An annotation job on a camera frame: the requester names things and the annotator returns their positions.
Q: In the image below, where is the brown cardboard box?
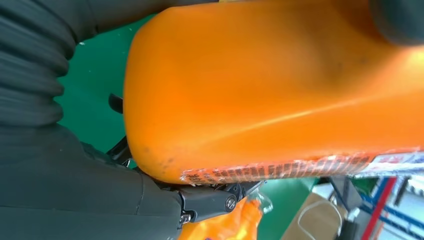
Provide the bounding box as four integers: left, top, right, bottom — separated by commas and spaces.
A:
281, 192, 344, 240

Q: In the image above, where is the red pole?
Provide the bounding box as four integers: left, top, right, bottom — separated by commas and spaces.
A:
370, 177, 398, 240

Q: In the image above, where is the blue steel rack frame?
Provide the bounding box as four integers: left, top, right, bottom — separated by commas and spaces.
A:
361, 178, 424, 240

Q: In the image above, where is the white cable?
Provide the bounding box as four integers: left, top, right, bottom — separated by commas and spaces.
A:
296, 198, 343, 240

